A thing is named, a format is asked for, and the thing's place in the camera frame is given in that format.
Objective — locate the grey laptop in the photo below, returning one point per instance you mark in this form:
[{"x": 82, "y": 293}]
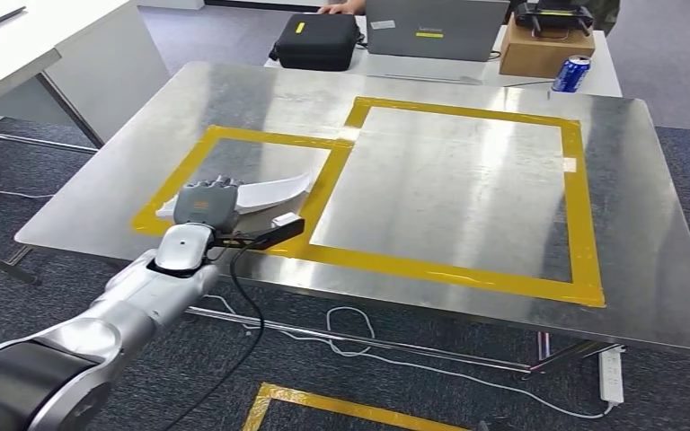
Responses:
[{"x": 440, "y": 30}]

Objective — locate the black zip case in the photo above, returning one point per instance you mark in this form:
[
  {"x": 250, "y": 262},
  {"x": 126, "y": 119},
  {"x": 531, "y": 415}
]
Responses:
[{"x": 315, "y": 41}]

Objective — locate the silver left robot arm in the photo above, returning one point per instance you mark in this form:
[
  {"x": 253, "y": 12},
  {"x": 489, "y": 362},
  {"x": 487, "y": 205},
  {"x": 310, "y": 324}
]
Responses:
[{"x": 130, "y": 297}]

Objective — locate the blue drink can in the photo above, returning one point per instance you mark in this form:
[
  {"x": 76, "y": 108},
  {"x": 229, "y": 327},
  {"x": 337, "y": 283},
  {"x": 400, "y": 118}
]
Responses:
[{"x": 571, "y": 74}]

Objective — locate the white curved plastic part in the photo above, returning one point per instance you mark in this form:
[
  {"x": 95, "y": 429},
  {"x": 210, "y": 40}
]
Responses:
[{"x": 273, "y": 190}]

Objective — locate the long white power strip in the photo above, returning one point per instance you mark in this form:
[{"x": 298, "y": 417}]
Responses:
[{"x": 611, "y": 375}]

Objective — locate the black device with antennas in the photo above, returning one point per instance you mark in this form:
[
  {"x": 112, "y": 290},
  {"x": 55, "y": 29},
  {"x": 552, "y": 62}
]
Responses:
[{"x": 553, "y": 15}]

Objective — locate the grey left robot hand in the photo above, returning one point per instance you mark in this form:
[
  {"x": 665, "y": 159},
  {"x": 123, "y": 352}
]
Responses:
[{"x": 205, "y": 205}]

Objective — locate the brown cardboard box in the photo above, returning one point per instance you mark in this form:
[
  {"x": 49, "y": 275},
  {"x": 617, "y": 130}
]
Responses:
[{"x": 535, "y": 56}]

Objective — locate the person's hand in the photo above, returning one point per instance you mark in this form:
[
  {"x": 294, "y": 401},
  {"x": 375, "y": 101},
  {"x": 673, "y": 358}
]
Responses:
[{"x": 339, "y": 8}]

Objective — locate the white partition panel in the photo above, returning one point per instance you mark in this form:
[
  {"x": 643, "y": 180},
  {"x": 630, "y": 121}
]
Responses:
[{"x": 113, "y": 71}]

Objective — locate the stainless steel workbench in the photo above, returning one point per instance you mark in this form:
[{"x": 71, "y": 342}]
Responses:
[{"x": 440, "y": 190}]

